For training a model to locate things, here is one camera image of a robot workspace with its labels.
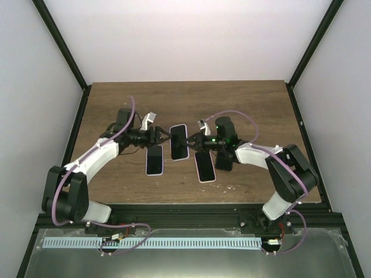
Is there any black phone case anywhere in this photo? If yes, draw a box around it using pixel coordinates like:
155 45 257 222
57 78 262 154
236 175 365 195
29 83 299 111
214 152 234 172

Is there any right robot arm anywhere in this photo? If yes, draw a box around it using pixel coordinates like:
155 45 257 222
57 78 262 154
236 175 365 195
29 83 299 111
179 116 319 233

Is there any large lilac phone case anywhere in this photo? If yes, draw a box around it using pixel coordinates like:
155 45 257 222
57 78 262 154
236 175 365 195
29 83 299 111
145 144 165 177

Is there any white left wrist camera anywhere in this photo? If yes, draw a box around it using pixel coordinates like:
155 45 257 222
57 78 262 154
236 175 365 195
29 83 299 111
140 112 156 130

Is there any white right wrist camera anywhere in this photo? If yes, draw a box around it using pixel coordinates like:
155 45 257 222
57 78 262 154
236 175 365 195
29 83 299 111
198 119 211 136

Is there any beige phone case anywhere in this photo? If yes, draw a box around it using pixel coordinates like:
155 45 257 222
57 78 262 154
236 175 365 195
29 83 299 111
193 151 217 184

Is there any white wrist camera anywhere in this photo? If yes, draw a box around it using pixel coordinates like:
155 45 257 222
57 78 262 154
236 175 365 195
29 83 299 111
198 119 211 136
140 112 156 130

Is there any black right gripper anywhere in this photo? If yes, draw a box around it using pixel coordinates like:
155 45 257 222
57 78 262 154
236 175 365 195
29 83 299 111
183 131 226 154

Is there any light blue slotted strip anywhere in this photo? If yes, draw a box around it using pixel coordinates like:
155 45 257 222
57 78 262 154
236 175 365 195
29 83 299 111
42 237 262 250

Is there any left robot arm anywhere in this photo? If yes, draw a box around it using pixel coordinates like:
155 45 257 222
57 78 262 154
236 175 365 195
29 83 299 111
42 108 172 234

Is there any black aluminium frame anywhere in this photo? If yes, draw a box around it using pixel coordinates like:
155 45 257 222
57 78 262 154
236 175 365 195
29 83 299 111
33 1 363 277

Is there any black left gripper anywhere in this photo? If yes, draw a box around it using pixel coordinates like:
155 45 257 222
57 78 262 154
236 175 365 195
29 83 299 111
128 126 172 149

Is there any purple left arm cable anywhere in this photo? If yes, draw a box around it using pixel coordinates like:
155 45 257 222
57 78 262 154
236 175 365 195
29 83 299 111
51 96 152 257

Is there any small lilac phone case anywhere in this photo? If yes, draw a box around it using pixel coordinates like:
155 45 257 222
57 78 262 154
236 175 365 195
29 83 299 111
169 123 190 162

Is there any dark phone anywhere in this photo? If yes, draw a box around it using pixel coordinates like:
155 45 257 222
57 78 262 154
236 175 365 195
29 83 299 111
169 124 189 161

